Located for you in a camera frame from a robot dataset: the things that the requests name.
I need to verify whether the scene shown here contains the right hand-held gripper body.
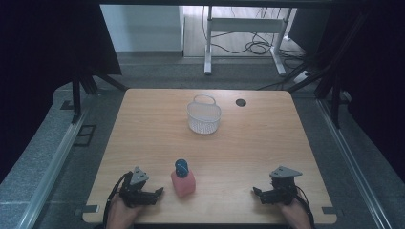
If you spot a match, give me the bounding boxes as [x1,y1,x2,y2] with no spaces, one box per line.
[267,165,304,206]

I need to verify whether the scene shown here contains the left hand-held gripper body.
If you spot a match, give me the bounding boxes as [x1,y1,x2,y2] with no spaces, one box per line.
[118,165,154,209]

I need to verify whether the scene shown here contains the person's left hand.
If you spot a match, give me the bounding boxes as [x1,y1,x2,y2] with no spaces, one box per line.
[105,194,146,229]

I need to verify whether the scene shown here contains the person's right hand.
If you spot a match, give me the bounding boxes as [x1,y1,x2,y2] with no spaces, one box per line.
[280,198,312,229]

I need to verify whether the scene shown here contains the pink bottle with blue cap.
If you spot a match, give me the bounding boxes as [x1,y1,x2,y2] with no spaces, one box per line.
[170,158,197,199]

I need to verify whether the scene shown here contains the white plastic mesh basket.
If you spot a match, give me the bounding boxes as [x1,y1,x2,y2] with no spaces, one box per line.
[185,94,223,135]

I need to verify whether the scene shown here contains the white power strip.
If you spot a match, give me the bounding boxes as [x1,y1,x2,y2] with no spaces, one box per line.
[293,71,311,85]

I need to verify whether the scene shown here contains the black metal stand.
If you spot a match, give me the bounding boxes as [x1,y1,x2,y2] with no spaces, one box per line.
[257,12,367,130]
[70,65,129,125]

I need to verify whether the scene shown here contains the black curtain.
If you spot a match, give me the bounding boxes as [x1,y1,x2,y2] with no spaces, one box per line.
[0,3,122,184]
[318,6,405,184]

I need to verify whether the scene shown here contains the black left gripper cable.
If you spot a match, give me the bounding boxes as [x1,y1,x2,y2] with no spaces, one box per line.
[102,172,133,229]

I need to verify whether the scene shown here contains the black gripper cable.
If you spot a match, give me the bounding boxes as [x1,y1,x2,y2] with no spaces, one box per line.
[294,186,316,229]
[102,172,133,229]

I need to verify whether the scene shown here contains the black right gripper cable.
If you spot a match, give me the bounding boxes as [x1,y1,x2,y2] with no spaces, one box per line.
[294,186,316,229]

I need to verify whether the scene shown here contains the black floor frame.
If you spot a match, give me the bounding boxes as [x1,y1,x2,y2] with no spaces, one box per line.
[74,124,97,148]

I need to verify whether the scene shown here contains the silver metal rail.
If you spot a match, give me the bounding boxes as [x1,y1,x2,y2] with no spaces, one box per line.
[17,109,89,229]
[316,97,394,229]

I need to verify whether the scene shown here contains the black floor cables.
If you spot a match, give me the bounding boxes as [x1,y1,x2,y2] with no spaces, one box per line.
[202,6,307,61]

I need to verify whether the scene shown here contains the white metal desk frame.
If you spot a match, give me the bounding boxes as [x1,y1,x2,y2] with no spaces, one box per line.
[203,5,292,77]

